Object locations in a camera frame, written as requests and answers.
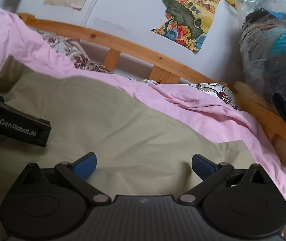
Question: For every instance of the clear plastic bag of clothes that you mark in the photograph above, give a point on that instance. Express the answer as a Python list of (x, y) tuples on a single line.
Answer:
[(273, 62)]

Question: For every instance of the wooden bed frame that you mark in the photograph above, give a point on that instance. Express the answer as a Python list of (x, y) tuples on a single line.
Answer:
[(138, 49)]

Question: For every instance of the pink bed sheet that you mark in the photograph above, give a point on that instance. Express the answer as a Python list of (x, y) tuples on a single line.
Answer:
[(203, 120)]

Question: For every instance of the white wall pipe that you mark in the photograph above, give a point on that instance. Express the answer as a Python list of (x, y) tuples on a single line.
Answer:
[(96, 0)]

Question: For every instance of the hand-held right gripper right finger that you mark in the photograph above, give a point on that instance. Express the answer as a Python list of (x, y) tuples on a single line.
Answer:
[(204, 167)]

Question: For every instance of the beige brown yellow hooded jacket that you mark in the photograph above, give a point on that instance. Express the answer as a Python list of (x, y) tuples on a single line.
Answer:
[(112, 120)]

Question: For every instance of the colourful torn wall poster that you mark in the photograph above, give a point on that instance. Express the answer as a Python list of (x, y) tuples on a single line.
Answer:
[(188, 17)]

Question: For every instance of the floral patterned bed cover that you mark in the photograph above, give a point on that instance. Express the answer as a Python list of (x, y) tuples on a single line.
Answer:
[(65, 47)]

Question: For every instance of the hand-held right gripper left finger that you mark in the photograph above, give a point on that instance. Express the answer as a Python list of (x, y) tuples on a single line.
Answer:
[(84, 167)]

